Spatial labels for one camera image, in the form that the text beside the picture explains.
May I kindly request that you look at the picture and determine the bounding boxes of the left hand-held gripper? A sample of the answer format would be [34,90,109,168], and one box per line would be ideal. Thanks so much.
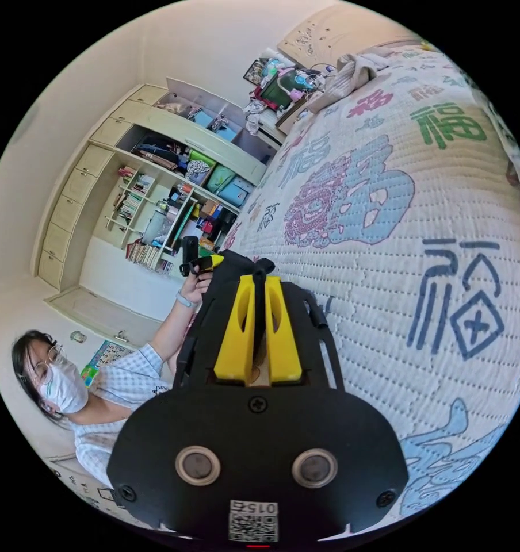
[178,254,225,278]

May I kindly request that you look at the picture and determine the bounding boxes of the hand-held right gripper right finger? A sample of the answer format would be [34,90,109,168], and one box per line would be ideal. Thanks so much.
[263,276,304,385]

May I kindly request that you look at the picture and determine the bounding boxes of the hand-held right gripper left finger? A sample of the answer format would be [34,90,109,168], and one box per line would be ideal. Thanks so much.
[213,275,257,385]

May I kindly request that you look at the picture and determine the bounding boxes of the person's left forearm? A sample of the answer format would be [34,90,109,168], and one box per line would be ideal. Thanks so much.
[149,291,200,377]

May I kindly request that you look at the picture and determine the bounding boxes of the person's left hand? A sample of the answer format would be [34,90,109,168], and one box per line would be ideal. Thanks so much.
[179,266,214,309]

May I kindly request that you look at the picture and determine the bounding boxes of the person's body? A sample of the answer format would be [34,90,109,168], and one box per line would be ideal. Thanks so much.
[11,329,175,490]

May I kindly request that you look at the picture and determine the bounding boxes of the bed with printed quilt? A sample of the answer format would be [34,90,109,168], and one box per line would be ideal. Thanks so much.
[219,3,520,520]

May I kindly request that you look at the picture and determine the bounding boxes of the cluttered bedside table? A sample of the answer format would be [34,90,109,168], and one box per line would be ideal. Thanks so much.
[242,51,335,145]

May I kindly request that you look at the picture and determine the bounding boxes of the beige rolled blanket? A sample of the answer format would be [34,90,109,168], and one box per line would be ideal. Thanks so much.
[306,48,395,114]

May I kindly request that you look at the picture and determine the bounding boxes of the cream wall cupboard with shelves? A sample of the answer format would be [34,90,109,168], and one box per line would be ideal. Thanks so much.
[32,76,283,295]

